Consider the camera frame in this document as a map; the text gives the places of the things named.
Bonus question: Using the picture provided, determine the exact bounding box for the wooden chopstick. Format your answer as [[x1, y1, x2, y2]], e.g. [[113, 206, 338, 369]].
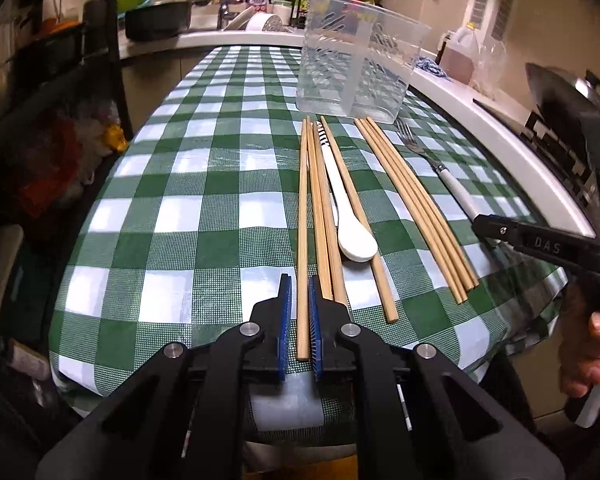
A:
[[354, 118, 465, 306], [365, 116, 481, 288], [297, 118, 310, 361], [357, 118, 470, 302], [318, 116, 399, 324], [312, 122, 349, 307], [306, 118, 332, 300], [360, 117, 477, 292]]

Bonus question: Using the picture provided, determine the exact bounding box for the white ceramic spoon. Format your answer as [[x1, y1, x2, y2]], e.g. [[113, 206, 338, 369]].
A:
[[316, 122, 378, 263]]

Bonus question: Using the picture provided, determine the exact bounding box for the white handled metal fork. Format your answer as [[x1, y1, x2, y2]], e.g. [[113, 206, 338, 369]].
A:
[[394, 116, 480, 221]]

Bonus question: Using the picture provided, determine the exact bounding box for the person's right hand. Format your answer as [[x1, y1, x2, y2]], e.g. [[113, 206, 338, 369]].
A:
[[558, 283, 600, 399]]

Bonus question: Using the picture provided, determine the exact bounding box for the black gas stove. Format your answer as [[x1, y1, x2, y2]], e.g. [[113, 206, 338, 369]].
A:
[[472, 99, 600, 235]]

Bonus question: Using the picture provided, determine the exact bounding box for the green white checkered tablecloth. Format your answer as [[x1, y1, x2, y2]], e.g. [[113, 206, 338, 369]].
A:
[[49, 46, 566, 396]]

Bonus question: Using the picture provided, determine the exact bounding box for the plastic jug brown liquid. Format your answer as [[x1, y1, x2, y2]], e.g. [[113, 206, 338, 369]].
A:
[[439, 22, 480, 84]]

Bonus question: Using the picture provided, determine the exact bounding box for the blue cloth rag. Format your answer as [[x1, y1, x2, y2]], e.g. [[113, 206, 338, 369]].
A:
[[416, 56, 449, 79]]

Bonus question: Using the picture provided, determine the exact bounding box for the clear plastic container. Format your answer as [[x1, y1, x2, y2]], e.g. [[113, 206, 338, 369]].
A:
[[296, 0, 430, 124]]

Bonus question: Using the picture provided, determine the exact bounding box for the black cooking pot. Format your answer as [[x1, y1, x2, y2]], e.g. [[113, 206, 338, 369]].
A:
[[124, 1, 192, 42]]

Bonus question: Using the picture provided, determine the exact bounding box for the green bowl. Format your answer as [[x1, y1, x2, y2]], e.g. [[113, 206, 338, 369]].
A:
[[117, 0, 152, 16]]

